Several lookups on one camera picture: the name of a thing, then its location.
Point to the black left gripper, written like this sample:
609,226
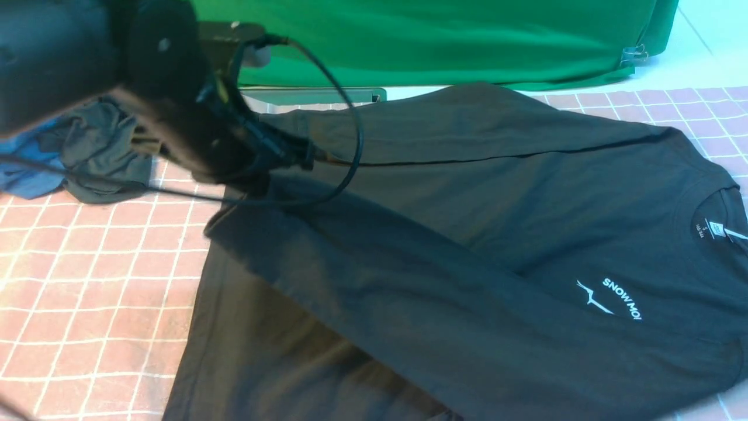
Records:
208,128

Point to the dark gray long-sleeve shirt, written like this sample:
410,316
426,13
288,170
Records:
495,258

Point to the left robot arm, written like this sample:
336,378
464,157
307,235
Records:
175,73

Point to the green backdrop cloth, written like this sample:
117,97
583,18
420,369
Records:
527,45

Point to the dark gray crumpled garment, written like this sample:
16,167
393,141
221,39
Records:
96,139

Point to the blue crumpled garment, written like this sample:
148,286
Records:
23,182

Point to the metal binder clip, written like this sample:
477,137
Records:
633,55

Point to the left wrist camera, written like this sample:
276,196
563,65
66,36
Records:
232,46

